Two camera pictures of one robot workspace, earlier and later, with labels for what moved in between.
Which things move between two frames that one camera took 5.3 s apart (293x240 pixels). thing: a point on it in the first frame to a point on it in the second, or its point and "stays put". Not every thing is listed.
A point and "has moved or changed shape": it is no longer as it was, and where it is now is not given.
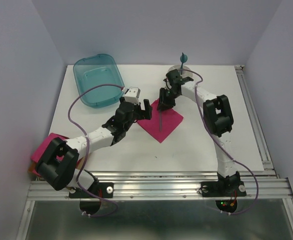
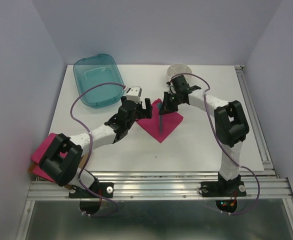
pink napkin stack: x=40 y=151 stays put
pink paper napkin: x=170 y=119 stays put
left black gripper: x=148 y=109 stays put
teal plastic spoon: x=183 y=59 has moved or changed shape
